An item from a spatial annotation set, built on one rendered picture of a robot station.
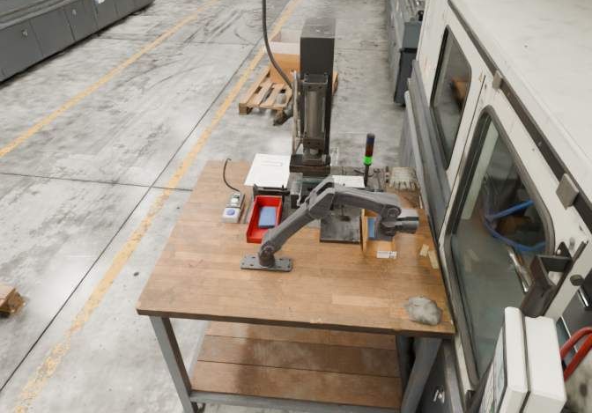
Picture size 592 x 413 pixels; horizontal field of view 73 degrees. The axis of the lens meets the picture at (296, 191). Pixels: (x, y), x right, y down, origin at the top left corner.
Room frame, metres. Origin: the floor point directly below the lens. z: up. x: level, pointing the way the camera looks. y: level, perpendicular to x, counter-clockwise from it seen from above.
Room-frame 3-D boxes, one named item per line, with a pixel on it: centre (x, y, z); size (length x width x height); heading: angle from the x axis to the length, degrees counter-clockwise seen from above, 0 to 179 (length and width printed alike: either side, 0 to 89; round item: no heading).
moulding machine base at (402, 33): (6.97, -2.04, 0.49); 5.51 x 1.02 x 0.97; 171
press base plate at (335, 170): (1.56, -0.11, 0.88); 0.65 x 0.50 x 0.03; 84
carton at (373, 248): (1.25, -0.35, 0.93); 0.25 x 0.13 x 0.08; 174
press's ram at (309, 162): (1.55, -0.07, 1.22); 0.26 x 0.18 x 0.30; 174
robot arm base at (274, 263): (1.10, 0.12, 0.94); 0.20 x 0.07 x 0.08; 84
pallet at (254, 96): (4.72, 0.04, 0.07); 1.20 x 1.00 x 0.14; 168
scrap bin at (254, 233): (1.34, 0.14, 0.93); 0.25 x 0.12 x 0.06; 174
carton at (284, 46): (5.03, 0.01, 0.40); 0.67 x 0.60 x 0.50; 166
